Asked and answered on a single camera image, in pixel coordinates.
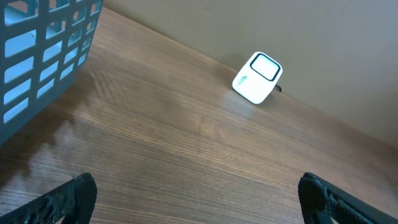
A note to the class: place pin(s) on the grey plastic basket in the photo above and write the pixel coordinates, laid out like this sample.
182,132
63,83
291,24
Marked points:
43,44

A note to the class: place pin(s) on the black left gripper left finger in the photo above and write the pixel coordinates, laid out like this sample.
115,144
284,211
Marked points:
72,202

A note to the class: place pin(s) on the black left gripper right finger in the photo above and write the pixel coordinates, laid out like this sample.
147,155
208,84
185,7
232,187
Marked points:
322,202

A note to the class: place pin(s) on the white barcode scanner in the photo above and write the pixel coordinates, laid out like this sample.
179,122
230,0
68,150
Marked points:
257,78

